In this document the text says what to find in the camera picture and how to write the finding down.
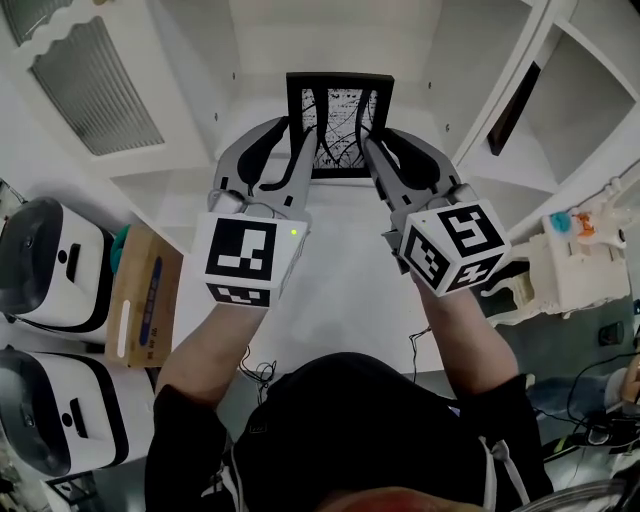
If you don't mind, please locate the ribbed glass cabinet door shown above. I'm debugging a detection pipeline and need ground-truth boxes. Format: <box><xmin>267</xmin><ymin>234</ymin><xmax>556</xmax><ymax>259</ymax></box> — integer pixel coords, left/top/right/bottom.
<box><xmin>9</xmin><ymin>13</ymin><xmax>167</xmax><ymax>159</ymax></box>

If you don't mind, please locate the dark brown book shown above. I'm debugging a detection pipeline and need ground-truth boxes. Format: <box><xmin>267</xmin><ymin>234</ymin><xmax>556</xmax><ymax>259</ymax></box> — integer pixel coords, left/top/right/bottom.
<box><xmin>486</xmin><ymin>60</ymin><xmax>543</xmax><ymax>158</ymax></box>

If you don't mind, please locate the teal round object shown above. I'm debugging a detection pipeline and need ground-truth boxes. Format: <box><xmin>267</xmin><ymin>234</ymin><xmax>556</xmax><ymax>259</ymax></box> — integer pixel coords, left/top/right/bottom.
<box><xmin>110</xmin><ymin>224</ymin><xmax>133</xmax><ymax>274</ymax></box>

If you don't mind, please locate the left hand-held gripper cable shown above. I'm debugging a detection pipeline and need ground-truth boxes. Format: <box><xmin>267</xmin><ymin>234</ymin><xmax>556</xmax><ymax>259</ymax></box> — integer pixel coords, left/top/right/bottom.
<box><xmin>238</xmin><ymin>344</ymin><xmax>278</xmax><ymax>404</ymax></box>

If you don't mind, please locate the black picture frame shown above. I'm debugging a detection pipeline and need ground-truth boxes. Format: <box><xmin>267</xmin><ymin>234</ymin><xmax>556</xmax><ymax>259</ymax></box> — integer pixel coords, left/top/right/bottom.
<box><xmin>285</xmin><ymin>72</ymin><xmax>395</xmax><ymax>182</ymax></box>

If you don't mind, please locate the person's black striped shirt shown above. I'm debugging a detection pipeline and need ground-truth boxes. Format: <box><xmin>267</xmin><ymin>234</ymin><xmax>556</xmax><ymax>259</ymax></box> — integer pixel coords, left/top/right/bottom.
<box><xmin>143</xmin><ymin>351</ymin><xmax>554</xmax><ymax>512</ymax></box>

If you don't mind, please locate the right hand-held gripper cable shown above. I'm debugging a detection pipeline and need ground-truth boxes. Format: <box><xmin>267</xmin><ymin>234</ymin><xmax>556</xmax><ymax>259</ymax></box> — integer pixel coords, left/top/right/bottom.
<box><xmin>406</xmin><ymin>325</ymin><xmax>434</xmax><ymax>386</ymax></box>

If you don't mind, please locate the person's right forearm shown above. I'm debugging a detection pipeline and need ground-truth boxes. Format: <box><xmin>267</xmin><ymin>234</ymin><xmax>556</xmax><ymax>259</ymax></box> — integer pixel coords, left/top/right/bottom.
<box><xmin>416</xmin><ymin>287</ymin><xmax>522</xmax><ymax>402</ymax></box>

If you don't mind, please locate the white desk with drawers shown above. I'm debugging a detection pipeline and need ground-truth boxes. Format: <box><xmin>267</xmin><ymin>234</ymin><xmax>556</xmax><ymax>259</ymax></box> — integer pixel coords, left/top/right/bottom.
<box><xmin>0</xmin><ymin>0</ymin><xmax>640</xmax><ymax>376</ymax></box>

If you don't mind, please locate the black wall socket box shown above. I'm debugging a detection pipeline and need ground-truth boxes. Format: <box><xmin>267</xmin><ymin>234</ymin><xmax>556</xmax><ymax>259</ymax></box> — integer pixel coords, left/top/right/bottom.
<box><xmin>598</xmin><ymin>321</ymin><xmax>626</xmax><ymax>348</ymax></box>

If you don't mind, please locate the cream dressing table with mirror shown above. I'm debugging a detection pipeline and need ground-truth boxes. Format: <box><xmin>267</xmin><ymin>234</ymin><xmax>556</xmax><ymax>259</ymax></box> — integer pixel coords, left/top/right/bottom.
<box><xmin>527</xmin><ymin>164</ymin><xmax>640</xmax><ymax>322</ymax></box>

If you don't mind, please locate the brown cardboard box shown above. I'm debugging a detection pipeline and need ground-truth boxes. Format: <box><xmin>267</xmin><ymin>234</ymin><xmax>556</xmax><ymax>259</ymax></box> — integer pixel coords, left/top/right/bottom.
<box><xmin>104</xmin><ymin>223</ymin><xmax>184</xmax><ymax>371</ymax></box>

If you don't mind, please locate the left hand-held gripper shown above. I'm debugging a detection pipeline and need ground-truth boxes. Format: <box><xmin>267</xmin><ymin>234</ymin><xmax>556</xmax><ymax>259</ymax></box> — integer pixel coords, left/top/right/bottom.
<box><xmin>191</xmin><ymin>115</ymin><xmax>319</xmax><ymax>309</ymax></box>

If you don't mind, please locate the person's head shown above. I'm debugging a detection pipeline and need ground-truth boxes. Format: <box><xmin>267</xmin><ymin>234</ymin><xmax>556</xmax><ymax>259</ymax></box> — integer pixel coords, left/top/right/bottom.
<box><xmin>324</xmin><ymin>487</ymin><xmax>507</xmax><ymax>512</ymax></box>

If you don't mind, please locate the hand-held gripper cable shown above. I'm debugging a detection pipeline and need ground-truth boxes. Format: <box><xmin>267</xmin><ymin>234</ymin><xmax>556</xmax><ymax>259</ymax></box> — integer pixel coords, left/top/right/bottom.
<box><xmin>238</xmin><ymin>344</ymin><xmax>278</xmax><ymax>404</ymax></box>
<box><xmin>406</xmin><ymin>325</ymin><xmax>434</xmax><ymax>386</ymax></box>

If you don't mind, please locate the right hand-held gripper camera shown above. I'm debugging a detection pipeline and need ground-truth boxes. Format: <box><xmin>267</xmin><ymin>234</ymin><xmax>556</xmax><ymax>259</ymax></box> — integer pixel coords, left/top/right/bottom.
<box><xmin>448</xmin><ymin>182</ymin><xmax>483</xmax><ymax>204</ymax></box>

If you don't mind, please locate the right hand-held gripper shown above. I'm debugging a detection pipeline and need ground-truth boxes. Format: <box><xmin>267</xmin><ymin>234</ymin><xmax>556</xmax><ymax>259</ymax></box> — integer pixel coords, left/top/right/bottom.
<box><xmin>362</xmin><ymin>128</ymin><xmax>513</xmax><ymax>298</ymax></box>

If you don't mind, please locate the cream curved-leg stool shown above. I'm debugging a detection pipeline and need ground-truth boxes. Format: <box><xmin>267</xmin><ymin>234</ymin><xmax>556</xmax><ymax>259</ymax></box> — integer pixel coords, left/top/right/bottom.
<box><xmin>478</xmin><ymin>259</ymin><xmax>544</xmax><ymax>327</ymax></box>

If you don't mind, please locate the person's left forearm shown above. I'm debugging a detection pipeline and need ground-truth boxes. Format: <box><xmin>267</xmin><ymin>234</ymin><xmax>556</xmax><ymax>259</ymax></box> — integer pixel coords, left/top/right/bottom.
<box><xmin>155</xmin><ymin>301</ymin><xmax>272</xmax><ymax>417</ymax></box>

